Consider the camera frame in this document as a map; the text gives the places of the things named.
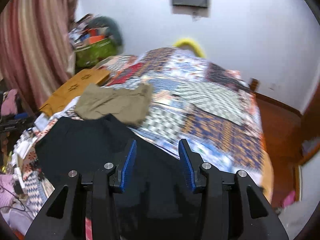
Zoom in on striped pink curtain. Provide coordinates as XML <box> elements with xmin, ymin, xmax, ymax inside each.
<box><xmin>1</xmin><ymin>0</ymin><xmax>78</xmax><ymax>112</ymax></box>

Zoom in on pink slipper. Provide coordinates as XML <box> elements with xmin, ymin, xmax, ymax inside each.
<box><xmin>281</xmin><ymin>190</ymin><xmax>296</xmax><ymax>208</ymax></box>

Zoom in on wooden door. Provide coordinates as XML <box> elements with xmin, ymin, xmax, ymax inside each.
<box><xmin>298</xmin><ymin>84</ymin><xmax>319</xmax><ymax>165</ymax></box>

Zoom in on black pants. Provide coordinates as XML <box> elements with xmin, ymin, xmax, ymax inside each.
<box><xmin>35</xmin><ymin>115</ymin><xmax>201</xmax><ymax>239</ymax></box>

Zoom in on khaki folded pants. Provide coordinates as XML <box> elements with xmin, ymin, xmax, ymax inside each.
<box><xmin>74</xmin><ymin>83</ymin><xmax>153</xmax><ymax>126</ymax></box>

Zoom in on black cable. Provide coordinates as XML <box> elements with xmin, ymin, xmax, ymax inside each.
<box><xmin>0</xmin><ymin>184</ymin><xmax>36</xmax><ymax>217</ymax></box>

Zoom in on patchwork patterned bedspread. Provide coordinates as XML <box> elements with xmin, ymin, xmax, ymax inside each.
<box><xmin>15</xmin><ymin>47</ymin><xmax>266</xmax><ymax>213</ymax></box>

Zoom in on wooden lap desk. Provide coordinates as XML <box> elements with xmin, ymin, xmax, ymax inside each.
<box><xmin>39</xmin><ymin>69</ymin><xmax>110</xmax><ymax>117</ymax></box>

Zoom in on wooden bed post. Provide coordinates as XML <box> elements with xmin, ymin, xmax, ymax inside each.
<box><xmin>249</xmin><ymin>78</ymin><xmax>259</xmax><ymax>93</ymax></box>

